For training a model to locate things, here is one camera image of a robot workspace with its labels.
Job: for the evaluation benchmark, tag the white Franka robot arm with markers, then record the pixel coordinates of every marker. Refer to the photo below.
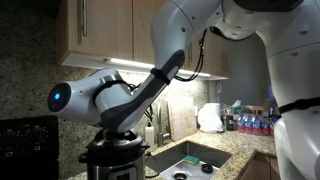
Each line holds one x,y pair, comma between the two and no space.
233,20

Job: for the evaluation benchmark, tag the stainless steel electric cooker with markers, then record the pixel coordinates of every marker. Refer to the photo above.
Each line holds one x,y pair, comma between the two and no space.
113,171

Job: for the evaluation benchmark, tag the wooden cutting board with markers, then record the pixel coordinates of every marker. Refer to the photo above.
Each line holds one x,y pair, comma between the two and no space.
181,118

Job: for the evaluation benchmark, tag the under-cabinet light strip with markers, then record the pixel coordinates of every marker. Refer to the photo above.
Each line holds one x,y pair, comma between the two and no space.
133,64

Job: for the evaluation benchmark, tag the steel sink faucet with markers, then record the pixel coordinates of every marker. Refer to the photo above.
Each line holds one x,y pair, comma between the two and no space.
160,133

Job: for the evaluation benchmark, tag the white soap dispenser bottle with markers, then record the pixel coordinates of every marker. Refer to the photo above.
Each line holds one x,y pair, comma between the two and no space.
149,135

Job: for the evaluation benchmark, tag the white plastic bag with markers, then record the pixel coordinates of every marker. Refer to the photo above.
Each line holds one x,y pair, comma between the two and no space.
210,116

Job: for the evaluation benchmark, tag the steel kitchen sink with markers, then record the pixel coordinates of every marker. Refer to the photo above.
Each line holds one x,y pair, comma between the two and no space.
186,160

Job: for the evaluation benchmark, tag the black jar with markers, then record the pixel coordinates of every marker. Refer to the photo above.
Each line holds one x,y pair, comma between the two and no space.
228,121

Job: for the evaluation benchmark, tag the green and yellow sponge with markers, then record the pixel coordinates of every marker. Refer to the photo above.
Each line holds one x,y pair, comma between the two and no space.
191,160

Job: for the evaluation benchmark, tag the water bottle blue orange label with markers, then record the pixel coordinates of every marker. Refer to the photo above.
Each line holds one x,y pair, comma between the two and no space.
240,124
256,125
272,126
248,124
265,126

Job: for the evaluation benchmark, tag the black sink stopper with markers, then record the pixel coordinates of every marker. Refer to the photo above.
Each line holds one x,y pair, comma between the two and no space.
207,168

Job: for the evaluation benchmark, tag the wooden wall cabinet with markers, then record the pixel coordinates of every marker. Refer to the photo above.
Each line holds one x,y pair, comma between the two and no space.
110,26

